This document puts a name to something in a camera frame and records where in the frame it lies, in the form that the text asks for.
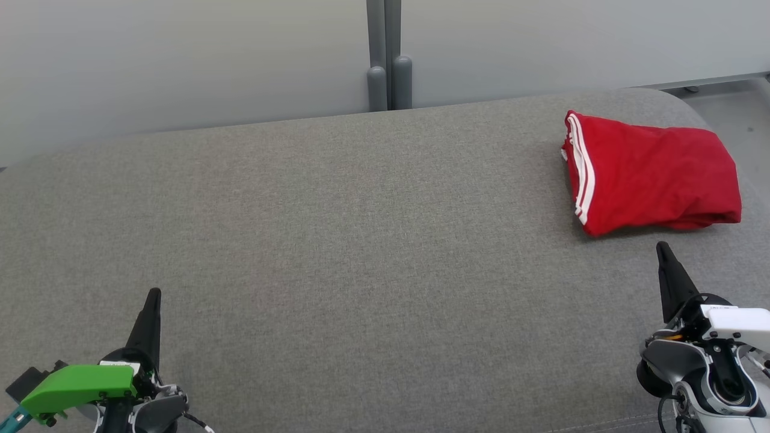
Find red basketball jersey white sleeves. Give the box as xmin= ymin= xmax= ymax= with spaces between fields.
xmin=561 ymin=109 xmax=742 ymax=237

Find grey partition post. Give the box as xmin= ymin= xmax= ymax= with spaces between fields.
xmin=391 ymin=0 xmax=413 ymax=110
xmin=367 ymin=0 xmax=389 ymax=112

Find left camera cable teal plug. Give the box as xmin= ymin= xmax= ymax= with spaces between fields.
xmin=0 ymin=406 xmax=31 ymax=433

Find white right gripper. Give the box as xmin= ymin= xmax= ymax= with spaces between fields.
xmin=656 ymin=242 xmax=770 ymax=355

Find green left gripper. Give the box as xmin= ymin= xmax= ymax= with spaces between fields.
xmin=20 ymin=287 xmax=162 ymax=423

